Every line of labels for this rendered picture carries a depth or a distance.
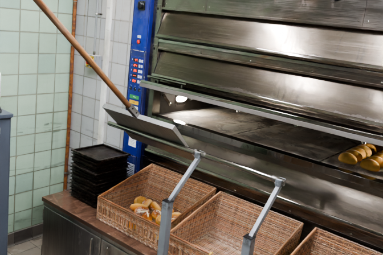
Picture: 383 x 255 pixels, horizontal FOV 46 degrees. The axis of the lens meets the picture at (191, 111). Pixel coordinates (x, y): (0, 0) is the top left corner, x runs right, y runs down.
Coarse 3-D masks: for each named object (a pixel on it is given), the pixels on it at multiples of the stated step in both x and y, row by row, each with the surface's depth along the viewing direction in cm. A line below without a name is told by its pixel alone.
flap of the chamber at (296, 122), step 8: (152, 88) 285; (160, 88) 281; (184, 96) 269; (192, 96) 266; (216, 104) 255; (224, 104) 252; (248, 112) 242; (256, 112) 239; (264, 112) 237; (280, 120) 231; (288, 120) 228; (296, 120) 226; (312, 128) 220; (320, 128) 218; (328, 128) 216; (344, 136) 211; (352, 136) 209; (360, 136) 206; (376, 144) 202
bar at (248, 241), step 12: (132, 132) 267; (168, 144) 250; (204, 156) 235; (192, 168) 235; (240, 168) 222; (252, 168) 219; (180, 180) 232; (276, 180) 209; (276, 192) 207; (168, 204) 224; (168, 216) 226; (264, 216) 203; (168, 228) 228; (252, 228) 200; (168, 240) 230; (252, 240) 196; (252, 252) 199
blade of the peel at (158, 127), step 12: (108, 108) 263; (120, 108) 259; (120, 120) 269; (132, 120) 256; (144, 120) 245; (156, 120) 242; (144, 132) 264; (156, 132) 252; (168, 132) 241; (156, 144) 273; (180, 144) 248; (180, 156) 268; (192, 156) 255
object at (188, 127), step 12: (168, 120) 299; (192, 132) 287; (204, 132) 281; (216, 132) 280; (240, 144) 265; (252, 144) 262; (276, 156) 251; (288, 156) 246; (300, 156) 248; (312, 168) 238; (324, 168) 234; (336, 168) 232; (348, 180) 227; (360, 180) 223; (372, 180) 219
